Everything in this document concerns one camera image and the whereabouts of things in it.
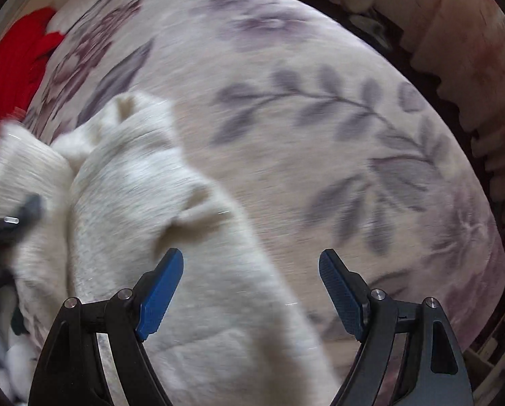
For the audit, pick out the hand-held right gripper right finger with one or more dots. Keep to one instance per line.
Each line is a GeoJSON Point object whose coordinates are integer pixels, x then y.
{"type": "Point", "coordinates": [340, 298]}

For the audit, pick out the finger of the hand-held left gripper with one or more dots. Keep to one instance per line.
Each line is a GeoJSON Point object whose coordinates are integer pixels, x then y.
{"type": "Point", "coordinates": [27, 210]}

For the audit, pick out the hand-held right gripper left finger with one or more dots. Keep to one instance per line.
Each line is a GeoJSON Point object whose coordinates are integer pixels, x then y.
{"type": "Point", "coordinates": [161, 296]}

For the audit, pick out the white fluffy towel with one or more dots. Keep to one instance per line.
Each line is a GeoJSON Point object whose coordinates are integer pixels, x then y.
{"type": "Point", "coordinates": [151, 203]}

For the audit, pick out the red cloth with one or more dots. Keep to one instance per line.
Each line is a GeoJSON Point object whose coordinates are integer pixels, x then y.
{"type": "Point", "coordinates": [11, 80]}

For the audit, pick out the floral blanket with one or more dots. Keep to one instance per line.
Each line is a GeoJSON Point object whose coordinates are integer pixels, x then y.
{"type": "Point", "coordinates": [303, 135]}

